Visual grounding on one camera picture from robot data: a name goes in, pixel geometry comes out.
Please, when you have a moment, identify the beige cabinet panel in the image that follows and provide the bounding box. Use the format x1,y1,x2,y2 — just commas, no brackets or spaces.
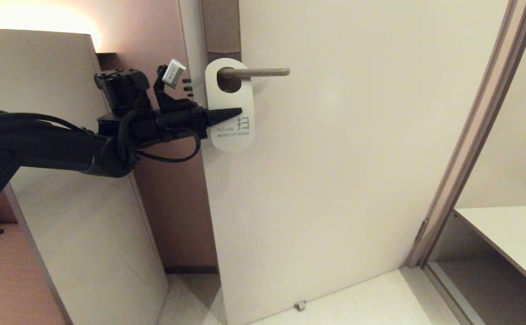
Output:
0,28,170,325

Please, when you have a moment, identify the white shelf board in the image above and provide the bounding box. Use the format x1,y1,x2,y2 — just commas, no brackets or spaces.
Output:
453,204,526,302

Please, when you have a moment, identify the blue do-not-disturb door hanger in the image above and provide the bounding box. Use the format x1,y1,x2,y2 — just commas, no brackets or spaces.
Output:
205,58,255,152

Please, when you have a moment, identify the white door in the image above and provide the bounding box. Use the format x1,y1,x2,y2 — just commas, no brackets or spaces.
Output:
178,0,512,325

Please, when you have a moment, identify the brown door lock plate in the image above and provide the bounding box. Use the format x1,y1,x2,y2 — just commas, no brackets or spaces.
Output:
201,0,242,93

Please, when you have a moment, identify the brown door frame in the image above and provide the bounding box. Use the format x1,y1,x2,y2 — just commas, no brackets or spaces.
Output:
405,0,526,268

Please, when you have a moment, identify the brown leather chair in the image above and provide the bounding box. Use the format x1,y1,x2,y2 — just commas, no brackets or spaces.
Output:
0,222,67,325

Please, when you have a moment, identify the dark baseboard strip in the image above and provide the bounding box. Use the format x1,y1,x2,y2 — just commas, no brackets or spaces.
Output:
164,266,220,275

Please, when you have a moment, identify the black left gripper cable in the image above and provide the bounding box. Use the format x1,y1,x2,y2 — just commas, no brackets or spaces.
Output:
134,129,201,163

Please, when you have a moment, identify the metal door handle lever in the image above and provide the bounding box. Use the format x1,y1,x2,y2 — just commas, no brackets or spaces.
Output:
220,68,291,80

